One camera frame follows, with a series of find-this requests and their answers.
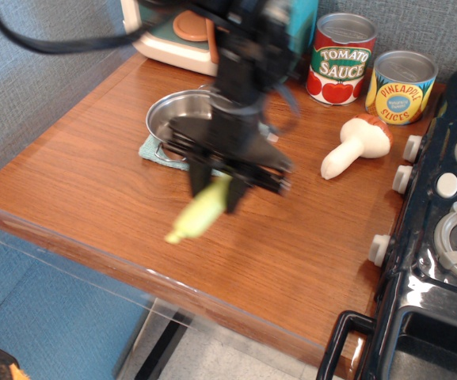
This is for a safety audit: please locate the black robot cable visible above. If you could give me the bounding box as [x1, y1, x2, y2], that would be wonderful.
[0, 0, 150, 55]

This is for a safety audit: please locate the plush mushroom toy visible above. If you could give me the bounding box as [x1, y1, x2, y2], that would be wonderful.
[320, 113, 394, 180]

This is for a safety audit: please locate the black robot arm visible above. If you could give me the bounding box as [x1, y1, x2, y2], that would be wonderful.
[142, 1, 299, 213]

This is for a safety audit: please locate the pineapple slices can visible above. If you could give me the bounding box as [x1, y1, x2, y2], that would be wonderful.
[365, 50, 438, 125]

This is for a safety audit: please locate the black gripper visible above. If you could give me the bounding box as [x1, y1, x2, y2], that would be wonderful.
[166, 101, 292, 214]

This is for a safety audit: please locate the tomato sauce can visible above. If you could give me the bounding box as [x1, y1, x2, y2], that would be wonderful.
[307, 13, 377, 105]

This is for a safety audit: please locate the stainless steel pot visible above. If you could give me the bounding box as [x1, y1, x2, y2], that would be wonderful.
[145, 85, 215, 163]

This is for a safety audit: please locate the toy microwave teal and peach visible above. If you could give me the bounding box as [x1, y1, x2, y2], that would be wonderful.
[134, 1, 318, 76]

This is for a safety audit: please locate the teal folded cloth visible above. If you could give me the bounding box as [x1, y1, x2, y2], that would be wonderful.
[139, 123, 279, 172]

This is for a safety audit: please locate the spoon with yellow-green handle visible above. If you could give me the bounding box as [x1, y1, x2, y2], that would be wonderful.
[165, 175, 232, 245]

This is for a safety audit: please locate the black toy stove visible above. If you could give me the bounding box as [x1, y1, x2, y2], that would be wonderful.
[317, 71, 457, 379]

